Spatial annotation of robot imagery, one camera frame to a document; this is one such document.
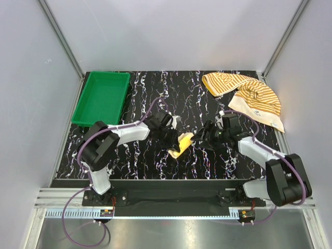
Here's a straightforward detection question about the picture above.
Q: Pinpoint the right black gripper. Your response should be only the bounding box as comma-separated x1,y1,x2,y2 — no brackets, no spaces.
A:
190,120,229,151

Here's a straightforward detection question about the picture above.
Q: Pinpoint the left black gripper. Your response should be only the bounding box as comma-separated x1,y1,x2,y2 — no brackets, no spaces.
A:
157,127,179,153

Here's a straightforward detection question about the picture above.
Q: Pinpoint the yellow cream towel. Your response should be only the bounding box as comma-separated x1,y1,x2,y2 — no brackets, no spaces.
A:
168,132,194,159

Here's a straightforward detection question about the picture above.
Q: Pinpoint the yellow orange striped towel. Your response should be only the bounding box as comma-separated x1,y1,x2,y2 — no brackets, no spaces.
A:
202,72,285,133

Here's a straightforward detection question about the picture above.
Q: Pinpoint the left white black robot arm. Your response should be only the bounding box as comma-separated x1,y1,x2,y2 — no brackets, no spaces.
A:
77,116,180,206

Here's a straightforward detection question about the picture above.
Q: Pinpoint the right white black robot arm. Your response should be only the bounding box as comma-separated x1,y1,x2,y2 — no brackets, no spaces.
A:
191,120,312,206

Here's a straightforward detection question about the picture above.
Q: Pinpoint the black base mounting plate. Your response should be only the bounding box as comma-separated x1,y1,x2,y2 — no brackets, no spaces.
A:
82,179,266,212

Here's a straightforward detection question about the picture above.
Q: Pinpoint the green plastic tray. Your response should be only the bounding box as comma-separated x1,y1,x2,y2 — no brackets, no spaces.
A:
71,71,130,127

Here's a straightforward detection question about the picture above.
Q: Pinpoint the right small controller board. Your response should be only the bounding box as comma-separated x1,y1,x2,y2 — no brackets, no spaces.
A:
239,210,256,220

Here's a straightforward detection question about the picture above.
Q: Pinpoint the small controller board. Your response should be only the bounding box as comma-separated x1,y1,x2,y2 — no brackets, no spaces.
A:
239,210,256,220
100,209,114,217

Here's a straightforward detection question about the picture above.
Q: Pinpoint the left small controller board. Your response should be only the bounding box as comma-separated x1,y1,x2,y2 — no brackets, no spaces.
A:
100,209,114,217

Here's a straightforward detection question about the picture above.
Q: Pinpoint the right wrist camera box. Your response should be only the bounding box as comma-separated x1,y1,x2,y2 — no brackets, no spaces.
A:
215,110,240,129

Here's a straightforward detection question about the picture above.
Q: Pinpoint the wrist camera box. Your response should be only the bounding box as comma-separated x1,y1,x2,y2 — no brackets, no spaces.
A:
215,110,240,129
145,111,181,129

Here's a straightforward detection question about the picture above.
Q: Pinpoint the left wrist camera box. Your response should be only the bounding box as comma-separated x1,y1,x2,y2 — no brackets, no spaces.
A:
145,111,181,129

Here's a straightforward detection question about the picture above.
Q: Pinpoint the slotted aluminium cable duct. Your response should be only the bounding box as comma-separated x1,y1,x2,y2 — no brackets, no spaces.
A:
45,207,239,220

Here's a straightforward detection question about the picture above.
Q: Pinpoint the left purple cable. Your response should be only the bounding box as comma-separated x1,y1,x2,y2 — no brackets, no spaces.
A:
61,97,161,247

